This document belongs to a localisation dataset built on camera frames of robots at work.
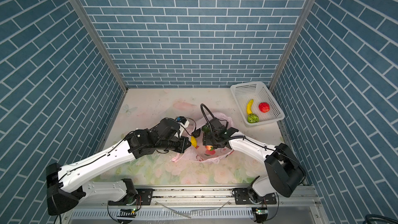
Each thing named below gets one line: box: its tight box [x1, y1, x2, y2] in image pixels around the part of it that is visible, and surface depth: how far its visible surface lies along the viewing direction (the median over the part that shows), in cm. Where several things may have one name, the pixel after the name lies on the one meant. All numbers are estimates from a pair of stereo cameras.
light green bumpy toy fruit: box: [247, 113, 260, 124], surface depth 98 cm
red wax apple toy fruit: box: [205, 145, 216, 154], surface depth 88 cm
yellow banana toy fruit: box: [246, 99, 254, 115], surface depth 108 cm
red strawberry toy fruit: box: [258, 101, 270, 114], surface depth 105 cm
